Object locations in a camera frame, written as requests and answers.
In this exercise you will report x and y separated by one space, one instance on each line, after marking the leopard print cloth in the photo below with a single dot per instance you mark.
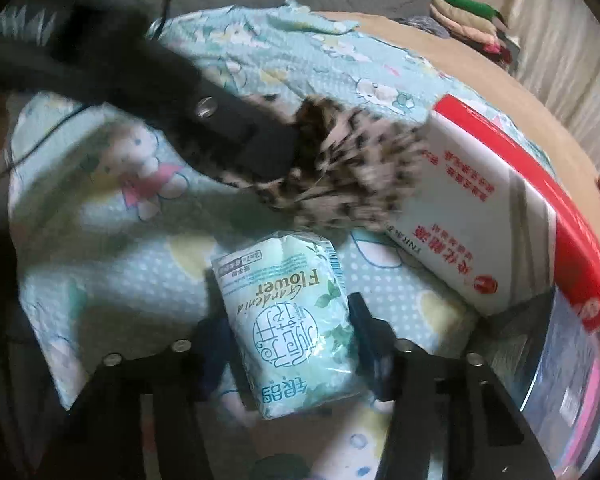
355 175

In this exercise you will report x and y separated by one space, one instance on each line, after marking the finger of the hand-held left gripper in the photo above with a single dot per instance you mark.
230 125

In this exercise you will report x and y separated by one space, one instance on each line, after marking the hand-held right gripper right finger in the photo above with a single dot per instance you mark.
367 340

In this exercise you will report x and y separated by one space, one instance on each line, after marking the red and white tissue box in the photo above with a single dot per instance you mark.
470 210

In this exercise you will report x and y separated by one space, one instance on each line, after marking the black box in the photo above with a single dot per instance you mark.
565 360

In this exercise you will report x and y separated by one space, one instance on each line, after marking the cartoon cat printed blanket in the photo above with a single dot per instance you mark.
130 240

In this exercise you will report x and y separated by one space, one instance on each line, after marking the stack of folded clothes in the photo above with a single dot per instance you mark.
465 15

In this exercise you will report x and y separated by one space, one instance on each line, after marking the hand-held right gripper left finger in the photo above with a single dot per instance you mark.
212 355

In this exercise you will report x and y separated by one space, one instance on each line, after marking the white curtain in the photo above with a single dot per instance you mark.
565 35

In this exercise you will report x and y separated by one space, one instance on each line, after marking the green tissue packet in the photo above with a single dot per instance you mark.
290 320

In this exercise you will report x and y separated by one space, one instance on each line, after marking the dark patterned cloth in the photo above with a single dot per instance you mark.
420 22

